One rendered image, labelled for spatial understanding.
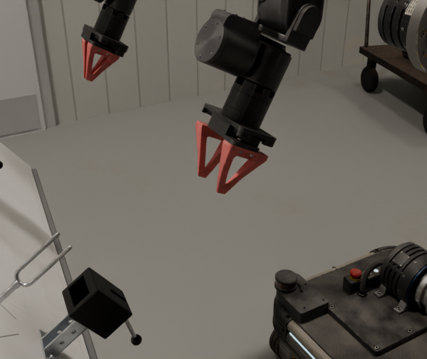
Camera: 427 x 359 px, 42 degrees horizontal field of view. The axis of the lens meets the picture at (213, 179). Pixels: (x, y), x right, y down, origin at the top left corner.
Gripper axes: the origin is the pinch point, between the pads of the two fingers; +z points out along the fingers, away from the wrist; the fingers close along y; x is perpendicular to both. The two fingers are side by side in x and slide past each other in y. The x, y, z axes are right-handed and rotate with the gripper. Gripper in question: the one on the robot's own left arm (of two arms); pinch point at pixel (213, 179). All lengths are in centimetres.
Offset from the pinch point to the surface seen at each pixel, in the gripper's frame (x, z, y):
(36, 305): -18.8, 21.3, 1.8
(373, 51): 254, -54, -222
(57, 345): -18.7, 20.8, 10.4
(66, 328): -18.5, 18.4, 10.6
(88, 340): -10.7, 25.3, 3.4
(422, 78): 242, -47, -164
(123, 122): 114, 53, -255
